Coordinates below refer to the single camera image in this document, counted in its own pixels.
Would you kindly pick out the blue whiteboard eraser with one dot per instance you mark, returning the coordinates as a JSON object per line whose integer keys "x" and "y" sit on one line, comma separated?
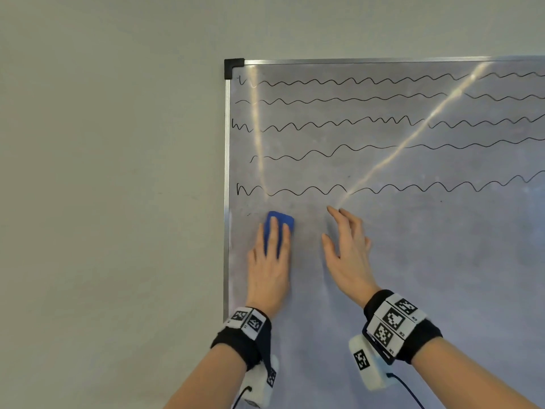
{"x": 276, "y": 232}

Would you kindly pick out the person's right hand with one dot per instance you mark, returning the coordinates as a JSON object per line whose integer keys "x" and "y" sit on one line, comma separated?
{"x": 351, "y": 264}

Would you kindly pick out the black wristband with marker tags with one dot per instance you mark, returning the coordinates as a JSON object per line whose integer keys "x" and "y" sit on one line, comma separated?
{"x": 242, "y": 338}
{"x": 402, "y": 327}

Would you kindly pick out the white whiteboard with wavy lines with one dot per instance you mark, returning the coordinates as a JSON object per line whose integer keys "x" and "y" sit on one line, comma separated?
{"x": 383, "y": 251}

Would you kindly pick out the person's left hand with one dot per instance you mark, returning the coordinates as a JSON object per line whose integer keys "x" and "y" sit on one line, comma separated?
{"x": 268, "y": 276}

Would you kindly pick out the person's right forearm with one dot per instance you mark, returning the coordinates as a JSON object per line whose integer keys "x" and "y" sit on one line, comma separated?
{"x": 472, "y": 374}

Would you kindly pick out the white wrist camera unit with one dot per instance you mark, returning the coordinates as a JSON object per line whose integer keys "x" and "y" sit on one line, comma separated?
{"x": 368, "y": 364}
{"x": 262, "y": 385}

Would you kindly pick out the person's left forearm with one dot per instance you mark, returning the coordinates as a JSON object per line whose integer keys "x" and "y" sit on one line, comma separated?
{"x": 204, "y": 379}

